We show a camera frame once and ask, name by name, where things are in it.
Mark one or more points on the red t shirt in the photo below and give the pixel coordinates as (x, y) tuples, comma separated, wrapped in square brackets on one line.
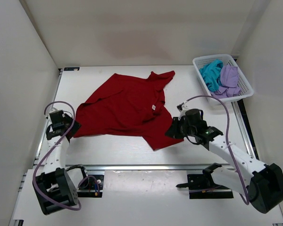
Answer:
[(129, 106)]

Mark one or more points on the teal t shirt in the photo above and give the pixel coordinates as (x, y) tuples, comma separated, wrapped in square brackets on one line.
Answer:
[(211, 74)]

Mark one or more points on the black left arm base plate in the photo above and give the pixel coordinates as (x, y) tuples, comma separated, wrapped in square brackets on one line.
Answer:
[(92, 187)]

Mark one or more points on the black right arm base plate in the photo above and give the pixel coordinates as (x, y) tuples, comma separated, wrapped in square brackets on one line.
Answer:
[(199, 187)]

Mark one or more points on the white plastic basket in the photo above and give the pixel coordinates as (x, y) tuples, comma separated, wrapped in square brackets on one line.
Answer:
[(246, 89)]

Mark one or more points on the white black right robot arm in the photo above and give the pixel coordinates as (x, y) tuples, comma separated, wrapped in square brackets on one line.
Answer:
[(260, 184)]

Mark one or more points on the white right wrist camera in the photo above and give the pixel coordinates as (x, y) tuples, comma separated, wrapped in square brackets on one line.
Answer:
[(183, 108)]

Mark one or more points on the blue label sticker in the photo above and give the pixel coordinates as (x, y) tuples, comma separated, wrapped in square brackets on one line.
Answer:
[(71, 69)]

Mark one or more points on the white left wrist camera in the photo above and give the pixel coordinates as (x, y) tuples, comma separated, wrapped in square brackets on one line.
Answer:
[(52, 110)]

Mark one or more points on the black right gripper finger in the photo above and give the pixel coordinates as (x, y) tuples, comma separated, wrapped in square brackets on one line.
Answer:
[(179, 122), (176, 132)]

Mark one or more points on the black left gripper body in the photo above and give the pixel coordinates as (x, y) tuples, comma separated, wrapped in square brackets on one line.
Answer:
[(69, 119)]

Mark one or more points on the aluminium table rail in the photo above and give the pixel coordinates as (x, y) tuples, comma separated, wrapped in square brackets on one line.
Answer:
[(148, 167)]

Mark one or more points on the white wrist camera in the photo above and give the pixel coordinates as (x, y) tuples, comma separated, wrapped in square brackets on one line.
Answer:
[(52, 110), (183, 108)]

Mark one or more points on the lilac t shirt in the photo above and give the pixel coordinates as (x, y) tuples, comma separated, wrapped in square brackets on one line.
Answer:
[(229, 79)]

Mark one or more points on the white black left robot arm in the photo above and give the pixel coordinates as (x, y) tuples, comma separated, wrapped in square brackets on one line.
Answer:
[(54, 187)]

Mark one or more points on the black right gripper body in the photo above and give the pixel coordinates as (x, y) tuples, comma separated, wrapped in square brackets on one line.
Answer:
[(187, 130)]

